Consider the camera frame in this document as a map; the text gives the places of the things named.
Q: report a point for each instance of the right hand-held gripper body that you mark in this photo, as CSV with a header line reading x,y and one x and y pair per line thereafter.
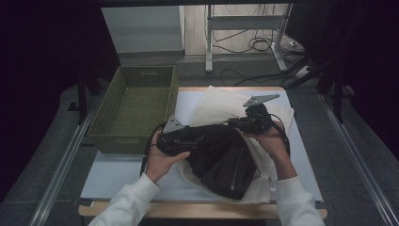
x,y
255,119

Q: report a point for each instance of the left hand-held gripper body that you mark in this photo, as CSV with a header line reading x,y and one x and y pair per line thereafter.
x,y
175,141

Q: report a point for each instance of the white mesh laundry bag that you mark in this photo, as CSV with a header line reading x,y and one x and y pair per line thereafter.
x,y
216,106

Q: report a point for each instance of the black garment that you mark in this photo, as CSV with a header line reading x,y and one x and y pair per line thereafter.
x,y
219,157

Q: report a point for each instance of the person's left hand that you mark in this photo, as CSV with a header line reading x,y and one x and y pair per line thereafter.
x,y
160,163

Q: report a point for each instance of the person's right hand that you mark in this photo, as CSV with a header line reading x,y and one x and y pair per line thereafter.
x,y
271,142

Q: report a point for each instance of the green woven basket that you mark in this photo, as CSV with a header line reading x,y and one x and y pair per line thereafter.
x,y
138,106

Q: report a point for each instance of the white power strip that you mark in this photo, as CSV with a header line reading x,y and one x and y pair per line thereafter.
x,y
302,71

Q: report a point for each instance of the wooden table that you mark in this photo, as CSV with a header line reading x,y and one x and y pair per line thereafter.
x,y
204,211

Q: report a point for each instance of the white panel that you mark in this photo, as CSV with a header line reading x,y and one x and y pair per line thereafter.
x,y
141,28

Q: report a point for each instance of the dark curtain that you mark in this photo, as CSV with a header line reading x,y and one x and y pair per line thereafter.
x,y
367,62
40,78

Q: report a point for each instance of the white metal desk frame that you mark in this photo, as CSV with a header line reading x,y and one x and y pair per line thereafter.
x,y
243,22

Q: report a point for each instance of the metal floor rail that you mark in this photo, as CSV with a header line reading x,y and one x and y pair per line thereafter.
x,y
62,163
354,150

